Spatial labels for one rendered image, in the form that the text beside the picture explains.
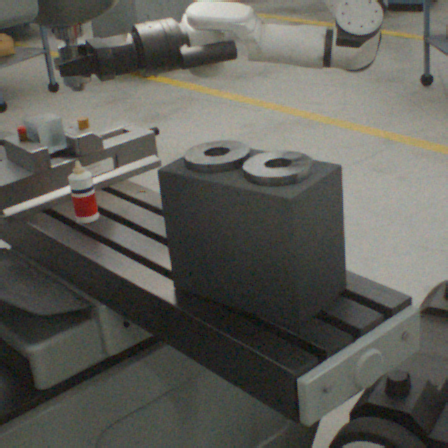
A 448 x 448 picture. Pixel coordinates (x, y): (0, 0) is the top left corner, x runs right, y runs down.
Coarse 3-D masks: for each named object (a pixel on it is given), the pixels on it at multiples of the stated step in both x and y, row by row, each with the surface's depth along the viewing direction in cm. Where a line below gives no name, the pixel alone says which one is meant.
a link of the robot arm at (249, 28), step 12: (192, 12) 137; (204, 12) 137; (216, 12) 137; (228, 12) 137; (240, 12) 137; (252, 12) 138; (192, 24) 137; (204, 24) 136; (216, 24) 136; (228, 24) 136; (240, 24) 135; (252, 24) 137; (264, 24) 139; (240, 36) 137; (252, 36) 137; (252, 48) 138; (252, 60) 141
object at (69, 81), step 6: (60, 54) 134; (66, 54) 133; (72, 54) 133; (78, 54) 133; (84, 54) 134; (60, 60) 134; (66, 60) 134; (66, 78) 135; (72, 78) 135; (78, 78) 135; (84, 78) 135; (90, 78) 137; (66, 84) 136; (72, 84) 135; (78, 84) 135; (84, 84) 136
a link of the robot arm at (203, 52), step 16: (176, 32) 136; (192, 32) 137; (208, 32) 137; (176, 48) 136; (192, 48) 136; (208, 48) 136; (224, 48) 137; (176, 64) 138; (192, 64) 136; (208, 64) 142
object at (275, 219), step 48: (240, 144) 113; (192, 192) 109; (240, 192) 103; (288, 192) 100; (336, 192) 107; (192, 240) 113; (240, 240) 107; (288, 240) 102; (336, 240) 109; (192, 288) 117; (240, 288) 111; (288, 288) 105; (336, 288) 112
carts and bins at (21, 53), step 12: (0, 36) 570; (432, 36) 495; (444, 36) 493; (0, 48) 561; (12, 48) 566; (24, 48) 580; (36, 48) 575; (48, 48) 568; (444, 48) 468; (0, 60) 554; (12, 60) 550; (24, 60) 554; (48, 60) 570; (48, 72) 575; (48, 84) 578; (0, 96) 545; (0, 108) 548
